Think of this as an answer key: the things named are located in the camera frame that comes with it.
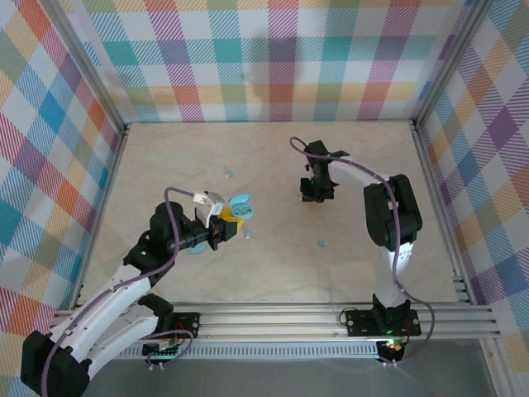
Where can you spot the aluminium frame post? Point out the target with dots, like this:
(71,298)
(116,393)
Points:
(452,62)
(87,70)

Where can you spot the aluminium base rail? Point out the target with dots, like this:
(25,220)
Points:
(268,320)

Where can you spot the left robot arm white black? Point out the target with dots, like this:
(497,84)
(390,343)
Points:
(103,306)

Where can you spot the teal earbud charging case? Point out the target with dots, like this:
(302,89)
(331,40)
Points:
(244,211)
(196,249)

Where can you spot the aluminium table side rail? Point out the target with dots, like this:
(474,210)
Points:
(438,207)
(103,207)

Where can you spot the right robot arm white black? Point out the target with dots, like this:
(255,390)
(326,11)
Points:
(392,215)

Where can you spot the grey metal panel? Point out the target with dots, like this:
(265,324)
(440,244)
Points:
(268,378)

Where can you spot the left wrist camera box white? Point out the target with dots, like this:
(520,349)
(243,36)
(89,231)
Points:
(214,200)

